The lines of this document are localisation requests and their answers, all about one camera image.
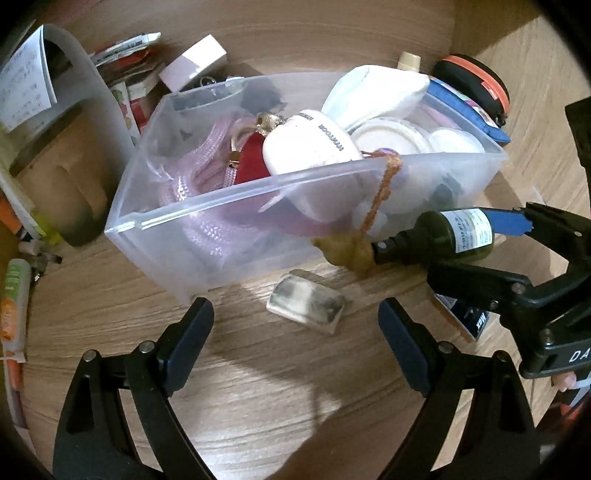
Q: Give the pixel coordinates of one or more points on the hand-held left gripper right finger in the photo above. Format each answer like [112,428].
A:
[406,350]

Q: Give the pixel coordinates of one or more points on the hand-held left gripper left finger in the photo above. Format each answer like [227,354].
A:
[189,341]

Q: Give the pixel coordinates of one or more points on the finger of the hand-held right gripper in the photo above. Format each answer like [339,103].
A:
[510,221]
[471,281]

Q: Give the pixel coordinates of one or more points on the dark green bottle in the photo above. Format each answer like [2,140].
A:
[443,235]

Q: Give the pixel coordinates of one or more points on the small white round jar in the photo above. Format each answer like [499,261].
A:
[457,141]

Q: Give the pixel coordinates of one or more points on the clear plastic container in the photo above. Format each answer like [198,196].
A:
[194,221]

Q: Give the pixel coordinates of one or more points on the beige cloth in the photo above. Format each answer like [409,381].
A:
[376,94]

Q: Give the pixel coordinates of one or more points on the pink mesh pouch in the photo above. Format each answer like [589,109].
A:
[203,157]

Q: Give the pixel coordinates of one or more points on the red velvet pouch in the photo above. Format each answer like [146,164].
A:
[251,161]

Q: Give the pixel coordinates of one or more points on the black blue packet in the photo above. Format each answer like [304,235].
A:
[461,318]

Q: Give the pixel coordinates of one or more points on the pink plush toy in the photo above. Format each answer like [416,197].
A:
[565,381]

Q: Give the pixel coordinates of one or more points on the blue fabric pouch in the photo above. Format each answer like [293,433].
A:
[466,108]

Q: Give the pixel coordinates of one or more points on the black orange zip case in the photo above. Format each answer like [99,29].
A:
[480,81]

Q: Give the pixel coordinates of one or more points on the orange green tube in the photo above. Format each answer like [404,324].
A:
[14,304]

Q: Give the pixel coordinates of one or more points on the beige tube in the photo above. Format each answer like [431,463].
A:
[409,61]

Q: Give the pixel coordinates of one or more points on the orange box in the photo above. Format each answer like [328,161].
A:
[9,214]

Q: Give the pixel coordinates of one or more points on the stack of booklets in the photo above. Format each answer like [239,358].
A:
[131,69]

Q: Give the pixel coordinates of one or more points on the pink white box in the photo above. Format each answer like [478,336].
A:
[194,62]

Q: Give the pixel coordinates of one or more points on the white paper receipt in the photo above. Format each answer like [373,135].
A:
[25,83]

